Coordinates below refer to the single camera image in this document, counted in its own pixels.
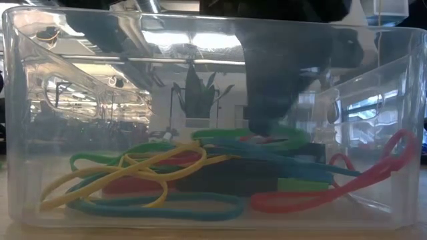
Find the dark teal rubber band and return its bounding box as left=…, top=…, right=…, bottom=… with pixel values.
left=65, top=192, right=247, bottom=222

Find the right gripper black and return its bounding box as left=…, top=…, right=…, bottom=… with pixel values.
left=199, top=0, right=364, bottom=135

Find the clear plastic bin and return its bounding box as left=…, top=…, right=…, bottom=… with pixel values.
left=1, top=5, right=427, bottom=231

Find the red rubber band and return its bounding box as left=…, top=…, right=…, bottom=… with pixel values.
left=102, top=175, right=178, bottom=197
left=250, top=129, right=417, bottom=215
left=155, top=151, right=203, bottom=167

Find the succulent plant in white pot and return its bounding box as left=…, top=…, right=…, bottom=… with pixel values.
left=171, top=62, right=236, bottom=134

